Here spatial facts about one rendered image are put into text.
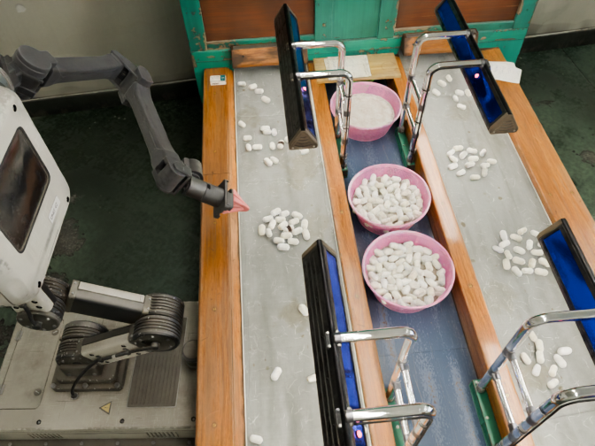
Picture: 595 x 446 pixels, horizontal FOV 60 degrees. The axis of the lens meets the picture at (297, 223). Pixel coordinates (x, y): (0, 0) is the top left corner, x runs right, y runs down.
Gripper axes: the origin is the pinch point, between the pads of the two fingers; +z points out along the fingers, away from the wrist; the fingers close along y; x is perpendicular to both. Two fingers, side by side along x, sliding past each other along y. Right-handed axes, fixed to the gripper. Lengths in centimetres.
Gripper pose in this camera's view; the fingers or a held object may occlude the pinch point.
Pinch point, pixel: (246, 208)
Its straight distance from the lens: 153.2
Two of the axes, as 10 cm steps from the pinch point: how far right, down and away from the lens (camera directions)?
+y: -0.9, -7.9, 6.0
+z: 7.9, 3.2, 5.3
